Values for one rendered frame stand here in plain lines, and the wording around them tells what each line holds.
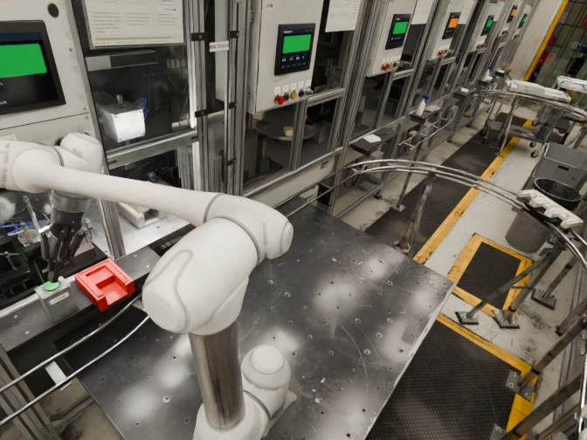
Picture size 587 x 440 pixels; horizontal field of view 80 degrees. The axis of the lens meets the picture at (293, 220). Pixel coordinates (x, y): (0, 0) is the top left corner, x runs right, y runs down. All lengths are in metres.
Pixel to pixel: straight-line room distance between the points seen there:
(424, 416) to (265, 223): 1.80
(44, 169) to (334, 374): 1.14
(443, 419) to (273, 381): 1.40
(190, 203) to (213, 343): 0.30
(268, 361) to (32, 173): 0.78
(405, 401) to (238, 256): 1.81
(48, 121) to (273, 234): 0.74
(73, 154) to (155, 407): 0.84
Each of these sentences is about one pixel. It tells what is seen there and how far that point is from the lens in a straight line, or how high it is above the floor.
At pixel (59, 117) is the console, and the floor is 1.49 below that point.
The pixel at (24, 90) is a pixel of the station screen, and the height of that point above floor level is 1.58.
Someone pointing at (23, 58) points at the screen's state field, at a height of 1.66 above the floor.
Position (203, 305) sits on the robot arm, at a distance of 0.59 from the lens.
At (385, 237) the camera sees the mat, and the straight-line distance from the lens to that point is 3.29.
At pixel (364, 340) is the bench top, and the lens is 1.58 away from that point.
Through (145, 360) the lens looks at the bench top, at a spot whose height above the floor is 0.68.
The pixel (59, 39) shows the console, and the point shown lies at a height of 1.69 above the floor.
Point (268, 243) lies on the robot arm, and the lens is 0.69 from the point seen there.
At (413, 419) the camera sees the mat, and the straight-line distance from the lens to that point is 2.28.
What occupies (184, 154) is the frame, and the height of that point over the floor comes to 1.14.
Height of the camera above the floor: 1.92
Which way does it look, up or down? 36 degrees down
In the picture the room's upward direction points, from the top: 9 degrees clockwise
